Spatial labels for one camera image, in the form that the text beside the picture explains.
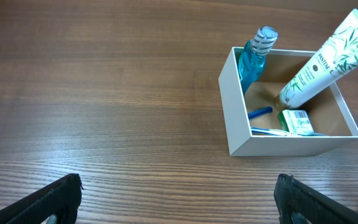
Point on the white Pantene tube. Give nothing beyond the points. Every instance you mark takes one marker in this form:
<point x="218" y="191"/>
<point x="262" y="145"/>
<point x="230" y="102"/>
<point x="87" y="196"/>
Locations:
<point x="335" y="58"/>

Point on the blue Listerine mouthwash bottle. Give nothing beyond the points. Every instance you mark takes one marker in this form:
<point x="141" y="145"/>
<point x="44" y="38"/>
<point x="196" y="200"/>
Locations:
<point x="253" y="57"/>

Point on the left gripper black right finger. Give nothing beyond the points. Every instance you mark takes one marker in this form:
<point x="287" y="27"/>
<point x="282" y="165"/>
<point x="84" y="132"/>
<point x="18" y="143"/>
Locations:
<point x="299" y="203"/>

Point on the white cardboard box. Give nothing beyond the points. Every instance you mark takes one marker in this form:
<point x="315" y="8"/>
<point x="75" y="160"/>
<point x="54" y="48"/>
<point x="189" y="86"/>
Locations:
<point x="329" y="115"/>

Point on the blue white toothbrush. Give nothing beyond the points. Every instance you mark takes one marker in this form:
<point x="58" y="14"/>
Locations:
<point x="279" y="132"/>

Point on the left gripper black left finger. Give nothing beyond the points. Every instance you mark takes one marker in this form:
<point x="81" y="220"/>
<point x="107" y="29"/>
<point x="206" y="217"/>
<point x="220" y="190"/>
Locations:
<point x="60" y="199"/>

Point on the green white soap box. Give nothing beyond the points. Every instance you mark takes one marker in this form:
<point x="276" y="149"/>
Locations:
<point x="295" y="121"/>

